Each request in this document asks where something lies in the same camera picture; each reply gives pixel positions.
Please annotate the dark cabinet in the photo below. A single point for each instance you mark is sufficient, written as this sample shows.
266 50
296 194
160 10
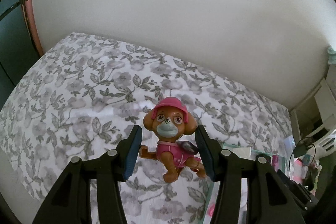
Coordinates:
10 37

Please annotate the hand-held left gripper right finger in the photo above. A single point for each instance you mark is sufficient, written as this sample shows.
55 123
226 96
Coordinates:
206 153

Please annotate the black power adapter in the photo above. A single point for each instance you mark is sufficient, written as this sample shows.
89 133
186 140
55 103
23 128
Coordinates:
302 150

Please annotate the grey floral bed blanket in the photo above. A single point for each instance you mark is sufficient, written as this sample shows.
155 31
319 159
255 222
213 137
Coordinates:
78 98

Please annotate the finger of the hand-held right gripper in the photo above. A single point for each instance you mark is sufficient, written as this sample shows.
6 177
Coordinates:
296 188

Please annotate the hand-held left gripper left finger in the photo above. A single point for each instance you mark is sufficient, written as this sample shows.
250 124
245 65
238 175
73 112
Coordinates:
132 153

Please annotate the white shelf unit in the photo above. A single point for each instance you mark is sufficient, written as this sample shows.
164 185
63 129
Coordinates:
324 119

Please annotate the brown dog toy figure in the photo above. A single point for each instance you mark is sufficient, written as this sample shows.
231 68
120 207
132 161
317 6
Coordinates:
170 132

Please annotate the teal tray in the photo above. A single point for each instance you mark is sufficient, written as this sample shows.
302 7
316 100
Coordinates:
242 151

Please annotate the white device with light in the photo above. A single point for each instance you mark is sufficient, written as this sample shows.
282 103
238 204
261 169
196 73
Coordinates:
291 143

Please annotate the pink bed frame edge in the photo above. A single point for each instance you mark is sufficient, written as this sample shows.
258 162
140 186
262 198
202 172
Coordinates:
32 27

